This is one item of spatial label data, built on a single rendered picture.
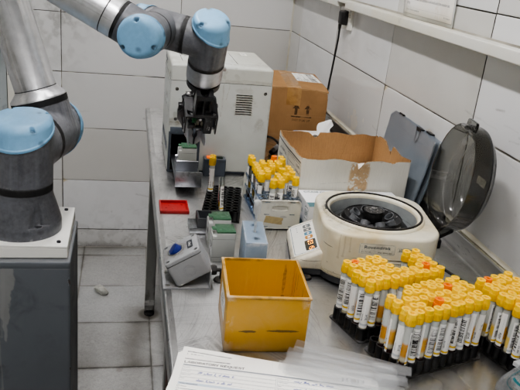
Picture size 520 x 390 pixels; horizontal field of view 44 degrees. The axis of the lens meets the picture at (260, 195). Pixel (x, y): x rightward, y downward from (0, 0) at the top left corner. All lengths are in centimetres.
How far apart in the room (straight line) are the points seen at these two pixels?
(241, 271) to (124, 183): 213
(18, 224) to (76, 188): 193
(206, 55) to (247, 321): 54
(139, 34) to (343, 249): 54
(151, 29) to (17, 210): 43
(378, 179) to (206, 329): 68
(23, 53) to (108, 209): 194
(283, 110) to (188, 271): 109
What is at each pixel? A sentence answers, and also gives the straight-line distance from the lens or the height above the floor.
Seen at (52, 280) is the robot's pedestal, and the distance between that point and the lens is 131.
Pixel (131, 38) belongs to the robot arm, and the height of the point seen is 130.
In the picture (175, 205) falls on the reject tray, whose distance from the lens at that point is 154.
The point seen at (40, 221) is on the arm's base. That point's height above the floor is 93.
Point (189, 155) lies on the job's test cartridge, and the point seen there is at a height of 96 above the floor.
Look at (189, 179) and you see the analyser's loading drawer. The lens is 161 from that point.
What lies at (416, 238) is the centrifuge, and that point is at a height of 99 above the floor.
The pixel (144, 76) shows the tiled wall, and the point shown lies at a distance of 305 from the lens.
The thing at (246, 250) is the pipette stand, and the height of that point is 96.
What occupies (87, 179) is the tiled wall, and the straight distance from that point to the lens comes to 319.
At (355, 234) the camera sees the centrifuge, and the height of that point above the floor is 99.
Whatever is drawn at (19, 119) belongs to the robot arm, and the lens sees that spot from 128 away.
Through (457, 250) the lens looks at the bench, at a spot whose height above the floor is 88.
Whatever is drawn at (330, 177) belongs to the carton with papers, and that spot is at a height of 98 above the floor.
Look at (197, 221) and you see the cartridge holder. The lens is 140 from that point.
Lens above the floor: 146
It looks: 21 degrees down
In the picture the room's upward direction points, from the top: 6 degrees clockwise
